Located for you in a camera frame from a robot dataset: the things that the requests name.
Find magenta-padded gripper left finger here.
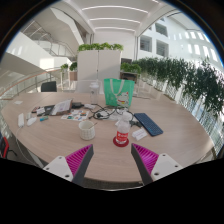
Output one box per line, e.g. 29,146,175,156
42,143,95,187

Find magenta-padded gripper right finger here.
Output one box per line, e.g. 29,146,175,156
130,143,184,186

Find clear red-label water bottle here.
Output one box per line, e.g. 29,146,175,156
115,114,132,145

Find small white paper packet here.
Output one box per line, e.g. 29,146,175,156
131,127,148,141

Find dark blue keyboard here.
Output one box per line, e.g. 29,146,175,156
133,112,164,137

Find white grid-pattern mug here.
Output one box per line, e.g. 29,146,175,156
78,119,97,141

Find flat round red coaster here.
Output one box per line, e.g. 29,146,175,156
112,135,130,148

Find white computer mouse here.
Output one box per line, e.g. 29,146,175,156
26,116,38,127

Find colourful sticker sheet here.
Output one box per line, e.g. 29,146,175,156
60,110,90,122

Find red and black chair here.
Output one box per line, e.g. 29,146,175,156
0,133,11,159

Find white power strip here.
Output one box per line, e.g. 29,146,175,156
17,112,26,129

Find open white booklet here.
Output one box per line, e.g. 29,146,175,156
49,98,73,117

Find black power adapter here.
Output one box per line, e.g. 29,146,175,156
71,101,85,110

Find translucent white shaker bottle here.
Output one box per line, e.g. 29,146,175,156
89,82,101,106

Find row of green plants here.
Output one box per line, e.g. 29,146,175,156
131,56,224,118

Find green cat-print tote bag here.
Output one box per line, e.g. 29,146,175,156
103,78,136,108

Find potted green plants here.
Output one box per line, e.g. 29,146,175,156
59,61,78,82

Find low planter with greenery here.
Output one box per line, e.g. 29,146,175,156
119,62,142,83

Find white cabinet with plants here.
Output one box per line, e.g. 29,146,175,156
76,42,124,83

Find ceiling light strips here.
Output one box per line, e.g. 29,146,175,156
81,4,149,33

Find tangled black cables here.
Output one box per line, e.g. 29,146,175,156
89,103,143,128

